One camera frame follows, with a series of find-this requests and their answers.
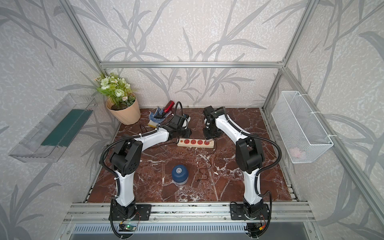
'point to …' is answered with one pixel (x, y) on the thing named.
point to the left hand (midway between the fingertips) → (191, 132)
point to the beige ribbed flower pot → (127, 114)
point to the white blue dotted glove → (155, 122)
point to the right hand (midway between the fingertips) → (208, 136)
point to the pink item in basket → (296, 152)
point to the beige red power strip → (195, 143)
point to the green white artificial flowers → (119, 92)
